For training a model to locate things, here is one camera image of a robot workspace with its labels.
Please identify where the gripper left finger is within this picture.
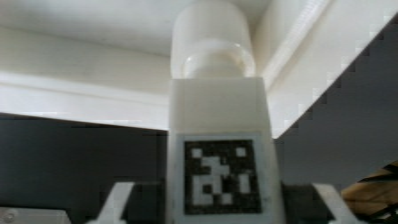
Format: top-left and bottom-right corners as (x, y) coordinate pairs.
(87, 182), (135, 224)

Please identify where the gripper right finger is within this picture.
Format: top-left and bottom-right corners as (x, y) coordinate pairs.
(312, 183), (362, 224)

